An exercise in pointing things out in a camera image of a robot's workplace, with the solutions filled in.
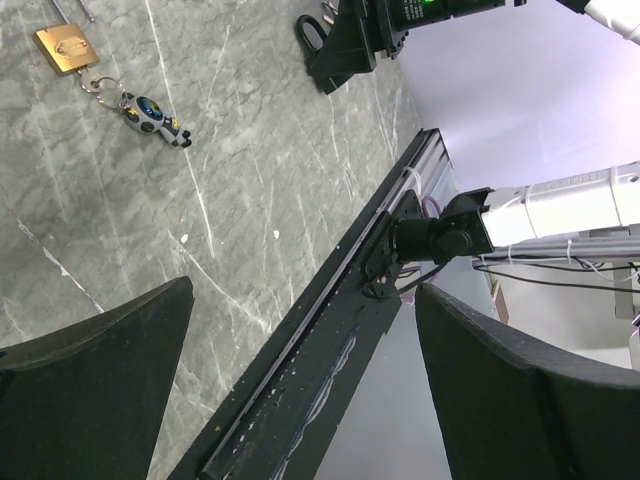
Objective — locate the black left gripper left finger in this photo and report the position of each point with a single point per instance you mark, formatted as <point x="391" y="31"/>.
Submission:
<point x="87" y="401"/>

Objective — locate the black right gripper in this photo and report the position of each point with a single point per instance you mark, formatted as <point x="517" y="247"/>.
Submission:
<point x="361" y="29"/>

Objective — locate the aluminium extrusion rail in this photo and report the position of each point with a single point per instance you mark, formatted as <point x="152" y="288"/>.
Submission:
<point x="429" y="172"/>

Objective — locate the small brass padlock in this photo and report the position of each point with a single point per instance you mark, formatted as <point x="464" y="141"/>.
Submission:
<point x="65" y="46"/>

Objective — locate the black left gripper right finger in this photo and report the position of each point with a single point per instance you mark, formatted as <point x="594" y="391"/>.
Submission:
<point x="511" y="406"/>

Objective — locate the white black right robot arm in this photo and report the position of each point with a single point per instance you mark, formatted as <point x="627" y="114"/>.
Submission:
<point x="474" y="223"/>

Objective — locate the black padlock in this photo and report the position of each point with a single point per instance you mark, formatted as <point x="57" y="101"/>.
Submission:
<point x="310" y="34"/>

